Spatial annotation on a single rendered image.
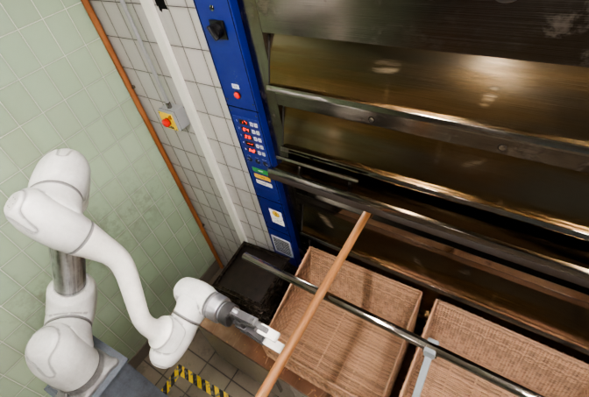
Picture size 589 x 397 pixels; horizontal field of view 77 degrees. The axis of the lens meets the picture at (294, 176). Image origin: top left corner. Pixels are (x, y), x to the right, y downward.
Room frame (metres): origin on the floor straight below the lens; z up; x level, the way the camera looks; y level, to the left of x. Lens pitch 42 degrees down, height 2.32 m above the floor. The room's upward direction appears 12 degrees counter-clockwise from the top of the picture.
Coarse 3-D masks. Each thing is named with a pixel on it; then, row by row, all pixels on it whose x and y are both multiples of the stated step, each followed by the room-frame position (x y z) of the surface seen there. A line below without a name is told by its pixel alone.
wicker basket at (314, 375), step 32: (320, 256) 1.05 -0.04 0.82; (288, 288) 0.92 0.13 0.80; (352, 288) 0.91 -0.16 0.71; (384, 288) 0.83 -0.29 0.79; (288, 320) 0.87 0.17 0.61; (320, 320) 0.84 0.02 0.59; (352, 320) 0.81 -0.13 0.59; (320, 352) 0.69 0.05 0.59; (352, 352) 0.67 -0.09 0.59; (384, 352) 0.64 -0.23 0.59; (320, 384) 0.56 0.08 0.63; (352, 384) 0.54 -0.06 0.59; (384, 384) 0.52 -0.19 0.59
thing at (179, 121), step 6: (162, 108) 1.52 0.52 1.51; (174, 108) 1.49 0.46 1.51; (180, 108) 1.49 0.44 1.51; (162, 114) 1.49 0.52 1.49; (168, 114) 1.46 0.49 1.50; (174, 114) 1.46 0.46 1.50; (180, 114) 1.48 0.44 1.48; (186, 114) 1.50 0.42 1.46; (174, 120) 1.45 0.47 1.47; (180, 120) 1.47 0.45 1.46; (186, 120) 1.49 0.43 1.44; (174, 126) 1.46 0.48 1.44; (180, 126) 1.46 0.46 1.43; (186, 126) 1.48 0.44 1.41
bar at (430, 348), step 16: (272, 272) 0.78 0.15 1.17; (304, 288) 0.69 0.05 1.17; (336, 304) 0.61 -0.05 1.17; (352, 304) 0.59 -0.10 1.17; (368, 320) 0.53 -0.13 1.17; (384, 320) 0.52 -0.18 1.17; (400, 336) 0.46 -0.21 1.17; (416, 336) 0.45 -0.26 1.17; (432, 352) 0.40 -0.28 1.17; (448, 352) 0.39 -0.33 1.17; (464, 368) 0.34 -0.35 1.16; (480, 368) 0.33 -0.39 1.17; (416, 384) 0.35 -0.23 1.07; (496, 384) 0.29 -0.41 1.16; (512, 384) 0.28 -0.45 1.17
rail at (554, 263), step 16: (288, 176) 0.97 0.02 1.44; (336, 192) 0.85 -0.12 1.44; (384, 208) 0.74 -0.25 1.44; (400, 208) 0.73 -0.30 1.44; (432, 224) 0.64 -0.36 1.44; (448, 224) 0.63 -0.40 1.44; (480, 240) 0.56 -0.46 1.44; (496, 240) 0.54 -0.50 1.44; (528, 256) 0.48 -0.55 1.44; (544, 256) 0.47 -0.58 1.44; (576, 272) 0.42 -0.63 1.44
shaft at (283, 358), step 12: (360, 216) 0.92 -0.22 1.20; (360, 228) 0.86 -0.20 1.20; (348, 240) 0.82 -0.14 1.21; (348, 252) 0.77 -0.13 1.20; (336, 264) 0.73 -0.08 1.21; (324, 288) 0.65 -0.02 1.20; (312, 300) 0.62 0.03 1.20; (312, 312) 0.58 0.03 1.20; (300, 324) 0.54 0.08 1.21; (300, 336) 0.51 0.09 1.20; (288, 348) 0.48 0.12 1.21; (276, 360) 0.45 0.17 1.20; (276, 372) 0.42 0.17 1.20; (264, 384) 0.40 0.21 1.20; (264, 396) 0.37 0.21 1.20
